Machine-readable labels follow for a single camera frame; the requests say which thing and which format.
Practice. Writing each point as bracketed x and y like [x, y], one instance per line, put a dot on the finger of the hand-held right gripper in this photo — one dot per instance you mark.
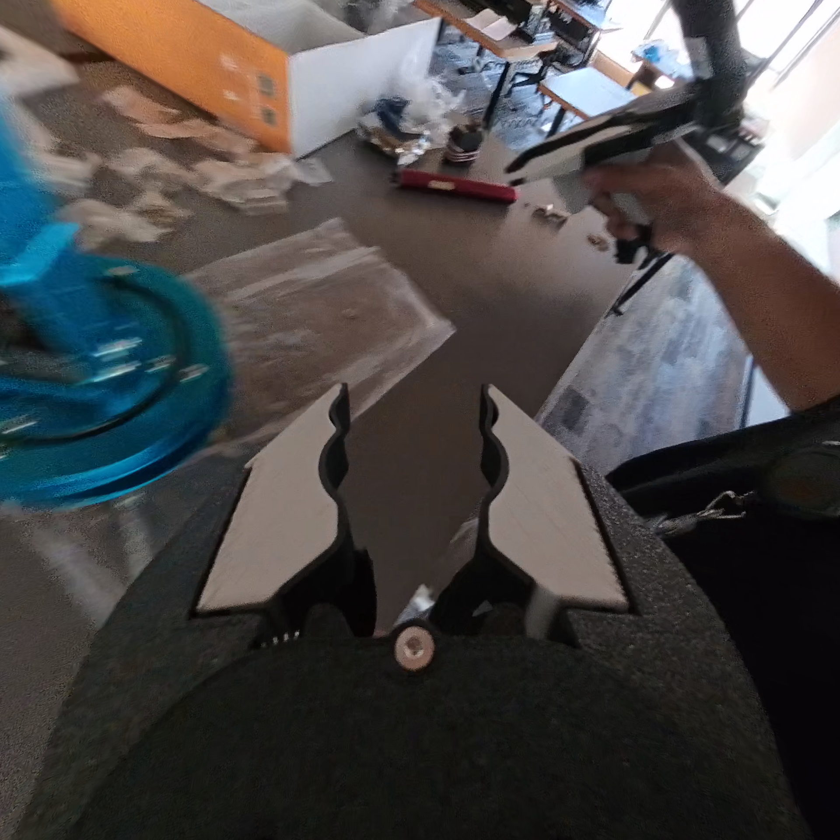
[577, 174]
[604, 128]

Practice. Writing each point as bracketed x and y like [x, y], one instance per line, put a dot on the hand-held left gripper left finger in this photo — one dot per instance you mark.
[275, 531]

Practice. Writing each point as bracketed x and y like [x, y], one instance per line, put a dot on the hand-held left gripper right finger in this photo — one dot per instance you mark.
[558, 531]

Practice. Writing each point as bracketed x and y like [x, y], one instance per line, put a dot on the person's right forearm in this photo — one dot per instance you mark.
[774, 295]

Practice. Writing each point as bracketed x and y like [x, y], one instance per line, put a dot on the dark grey desk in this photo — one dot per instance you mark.
[459, 262]

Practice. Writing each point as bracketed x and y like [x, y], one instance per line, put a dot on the person's right hand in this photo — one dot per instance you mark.
[676, 203]

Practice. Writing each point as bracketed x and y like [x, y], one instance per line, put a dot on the small white plastic part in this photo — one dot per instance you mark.
[550, 215]

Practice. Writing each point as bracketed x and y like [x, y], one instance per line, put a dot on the stack of dark red pads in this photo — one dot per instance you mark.
[464, 144]

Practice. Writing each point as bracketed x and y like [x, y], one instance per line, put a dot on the long workbench with equipment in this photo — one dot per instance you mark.
[525, 39]

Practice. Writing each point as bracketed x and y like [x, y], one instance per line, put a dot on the red electric screwdriver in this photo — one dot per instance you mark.
[459, 187]

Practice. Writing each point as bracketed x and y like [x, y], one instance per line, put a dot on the crumpled clear plastic wrap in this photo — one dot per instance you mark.
[433, 85]

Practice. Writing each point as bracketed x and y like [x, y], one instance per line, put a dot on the dark blue parts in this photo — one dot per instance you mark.
[392, 111]

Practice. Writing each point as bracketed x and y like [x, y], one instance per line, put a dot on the large clear plastic bag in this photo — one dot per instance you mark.
[328, 315]

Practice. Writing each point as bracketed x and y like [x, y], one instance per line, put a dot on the group of small parts bags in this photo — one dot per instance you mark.
[197, 177]

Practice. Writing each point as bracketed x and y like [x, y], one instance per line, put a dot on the orange and white cardboard box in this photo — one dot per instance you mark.
[197, 59]

